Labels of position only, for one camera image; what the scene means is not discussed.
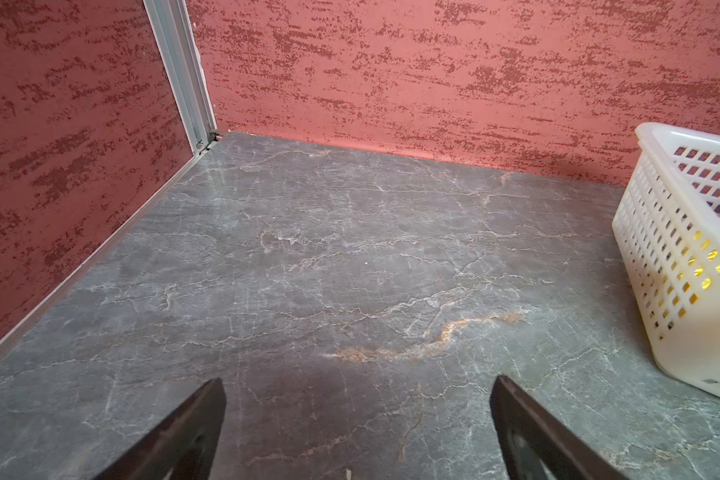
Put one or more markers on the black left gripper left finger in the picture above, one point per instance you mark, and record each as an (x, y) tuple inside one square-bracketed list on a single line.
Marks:
[(182, 446)]

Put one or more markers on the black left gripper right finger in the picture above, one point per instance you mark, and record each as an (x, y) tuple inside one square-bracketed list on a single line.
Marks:
[(535, 445)]

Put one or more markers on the white plastic laundry basket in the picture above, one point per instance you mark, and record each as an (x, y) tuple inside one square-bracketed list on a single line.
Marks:
[(677, 167)]

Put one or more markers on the left aluminium corner post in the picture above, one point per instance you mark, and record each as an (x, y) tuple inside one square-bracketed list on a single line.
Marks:
[(172, 29)]

